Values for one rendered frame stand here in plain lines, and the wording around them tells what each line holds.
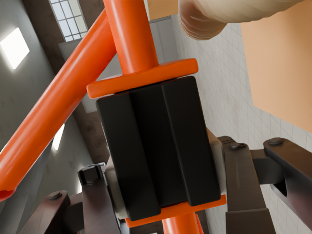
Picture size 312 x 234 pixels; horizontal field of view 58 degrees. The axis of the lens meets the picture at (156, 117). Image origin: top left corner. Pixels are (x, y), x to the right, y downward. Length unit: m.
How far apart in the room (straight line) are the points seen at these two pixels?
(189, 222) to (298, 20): 0.19
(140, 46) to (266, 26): 0.20
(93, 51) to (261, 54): 0.23
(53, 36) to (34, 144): 9.04
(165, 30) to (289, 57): 8.76
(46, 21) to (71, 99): 8.97
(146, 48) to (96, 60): 0.04
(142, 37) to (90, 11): 8.73
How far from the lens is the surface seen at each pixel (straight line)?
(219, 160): 0.16
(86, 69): 0.18
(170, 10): 2.17
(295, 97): 0.30
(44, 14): 9.11
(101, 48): 0.18
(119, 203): 0.16
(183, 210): 0.17
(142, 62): 0.16
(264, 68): 0.35
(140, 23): 0.16
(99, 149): 11.04
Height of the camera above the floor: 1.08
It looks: 1 degrees up
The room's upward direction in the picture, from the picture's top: 104 degrees counter-clockwise
